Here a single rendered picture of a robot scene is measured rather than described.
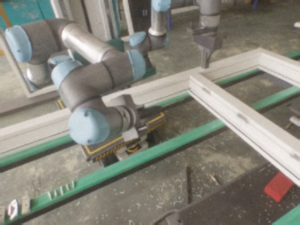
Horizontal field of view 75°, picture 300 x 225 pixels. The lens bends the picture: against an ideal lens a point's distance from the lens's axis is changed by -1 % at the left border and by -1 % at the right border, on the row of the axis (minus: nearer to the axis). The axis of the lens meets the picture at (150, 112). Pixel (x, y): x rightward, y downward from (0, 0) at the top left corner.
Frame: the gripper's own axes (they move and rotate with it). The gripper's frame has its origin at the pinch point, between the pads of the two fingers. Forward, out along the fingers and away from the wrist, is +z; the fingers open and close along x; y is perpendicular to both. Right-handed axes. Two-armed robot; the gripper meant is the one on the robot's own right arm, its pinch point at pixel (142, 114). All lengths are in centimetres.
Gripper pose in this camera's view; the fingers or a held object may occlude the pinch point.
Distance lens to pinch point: 68.5
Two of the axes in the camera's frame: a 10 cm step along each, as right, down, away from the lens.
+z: 3.4, -0.9, 9.3
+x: -3.5, -9.4, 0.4
